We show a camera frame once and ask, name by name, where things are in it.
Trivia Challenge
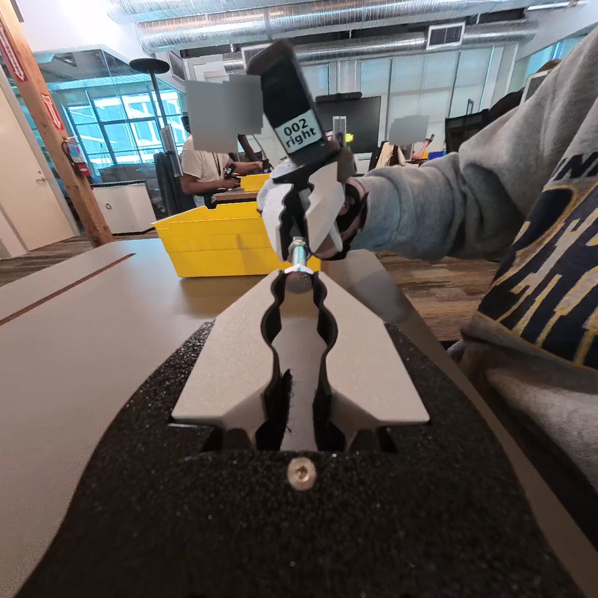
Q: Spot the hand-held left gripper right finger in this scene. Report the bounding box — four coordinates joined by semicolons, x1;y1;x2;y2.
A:
312;270;430;451

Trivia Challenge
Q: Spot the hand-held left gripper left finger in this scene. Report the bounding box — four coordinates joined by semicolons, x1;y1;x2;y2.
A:
172;270;292;450

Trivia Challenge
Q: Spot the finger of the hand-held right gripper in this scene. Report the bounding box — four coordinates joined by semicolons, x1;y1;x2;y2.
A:
256;169;295;262
303;161;347;257

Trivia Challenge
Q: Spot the silver hex bolt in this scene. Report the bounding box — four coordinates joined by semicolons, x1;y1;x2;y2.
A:
287;236;311;267

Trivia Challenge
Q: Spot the large yellow plastic bin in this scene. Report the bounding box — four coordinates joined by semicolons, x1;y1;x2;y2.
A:
152;202;323;278

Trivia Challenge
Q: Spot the person's right forearm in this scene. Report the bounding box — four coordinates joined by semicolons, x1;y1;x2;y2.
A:
350;135;515;262

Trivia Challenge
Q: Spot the person's right hand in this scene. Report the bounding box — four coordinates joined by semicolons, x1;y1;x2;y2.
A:
345;183;370;246

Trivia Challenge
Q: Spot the background work table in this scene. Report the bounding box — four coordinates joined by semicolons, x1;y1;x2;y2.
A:
215;187;260;204

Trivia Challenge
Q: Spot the black jacket on chair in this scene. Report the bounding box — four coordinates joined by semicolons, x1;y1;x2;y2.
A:
153;152;197;218

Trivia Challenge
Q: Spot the black floor lamp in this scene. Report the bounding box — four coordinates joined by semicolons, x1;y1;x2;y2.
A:
129;57;183;178

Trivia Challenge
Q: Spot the air vent grille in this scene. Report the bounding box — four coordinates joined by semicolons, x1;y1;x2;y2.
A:
426;22;465;50

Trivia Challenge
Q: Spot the red fire extinguisher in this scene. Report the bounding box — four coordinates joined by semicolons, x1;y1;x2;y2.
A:
63;135;92;178

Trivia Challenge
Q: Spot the red sign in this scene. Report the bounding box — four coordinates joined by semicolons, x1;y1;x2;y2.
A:
41;93;65;131
0;19;29;82

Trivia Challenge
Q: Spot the white door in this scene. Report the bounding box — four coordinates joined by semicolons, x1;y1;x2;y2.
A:
0;70;80;260

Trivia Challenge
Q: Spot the silver ventilation duct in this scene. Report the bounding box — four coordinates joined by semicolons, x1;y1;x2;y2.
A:
107;0;580;53

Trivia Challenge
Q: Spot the wooden post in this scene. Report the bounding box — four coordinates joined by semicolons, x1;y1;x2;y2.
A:
0;0;115;248

